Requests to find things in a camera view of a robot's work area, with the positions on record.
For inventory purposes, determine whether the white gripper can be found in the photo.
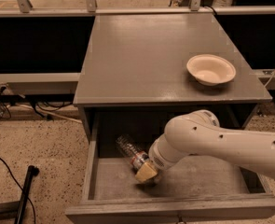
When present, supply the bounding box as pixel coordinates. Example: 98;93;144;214
135;134;188;183

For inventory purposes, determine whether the clear plastic water bottle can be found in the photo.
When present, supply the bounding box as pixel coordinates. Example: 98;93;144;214
116;134;160;186

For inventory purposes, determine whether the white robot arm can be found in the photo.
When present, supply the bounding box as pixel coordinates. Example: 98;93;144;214
135;109;275;183

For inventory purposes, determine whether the open grey top drawer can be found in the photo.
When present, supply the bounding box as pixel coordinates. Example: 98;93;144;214
66;107;275;224

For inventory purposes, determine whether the grey wooden cabinet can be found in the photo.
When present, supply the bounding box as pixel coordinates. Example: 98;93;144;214
74;14;271;141

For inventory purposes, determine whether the cream paper bowl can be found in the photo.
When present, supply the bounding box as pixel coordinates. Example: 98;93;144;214
186;54;236;86

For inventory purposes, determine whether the black stand leg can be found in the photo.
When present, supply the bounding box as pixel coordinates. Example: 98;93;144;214
0;165;39;224

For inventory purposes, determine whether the metal drawer handle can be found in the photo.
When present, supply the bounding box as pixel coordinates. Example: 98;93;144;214
176;216;186;224

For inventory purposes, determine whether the metal railing frame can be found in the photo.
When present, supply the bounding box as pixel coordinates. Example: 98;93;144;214
0;0;275;96

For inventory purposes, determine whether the black floor cable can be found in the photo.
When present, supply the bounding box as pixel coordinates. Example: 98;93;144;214
0;148;37;224

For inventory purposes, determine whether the cable bundle under rail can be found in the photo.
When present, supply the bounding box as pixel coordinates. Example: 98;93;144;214
0;86;82;124

